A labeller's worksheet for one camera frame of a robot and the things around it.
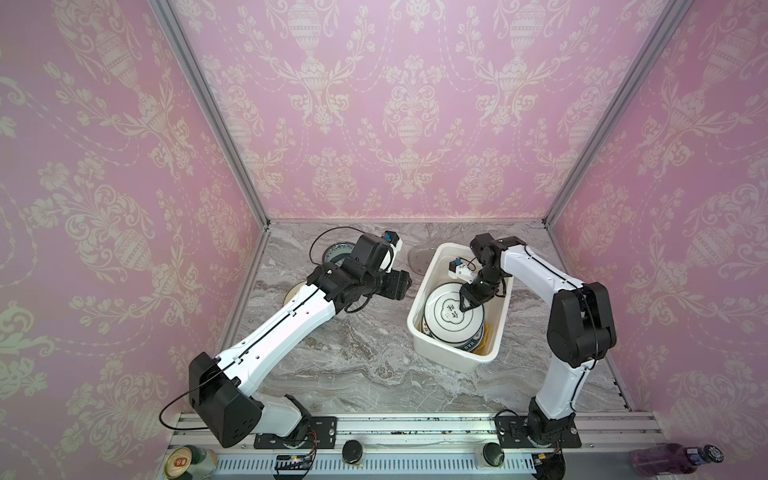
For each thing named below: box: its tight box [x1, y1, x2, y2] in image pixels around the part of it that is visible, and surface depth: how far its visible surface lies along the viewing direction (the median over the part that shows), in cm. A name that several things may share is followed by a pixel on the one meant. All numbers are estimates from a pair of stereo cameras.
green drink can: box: [164, 444, 218, 480], surface depth 64 cm
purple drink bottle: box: [630, 443, 725, 476], surface depth 61 cm
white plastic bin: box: [408, 243, 514, 373], surface depth 83 cm
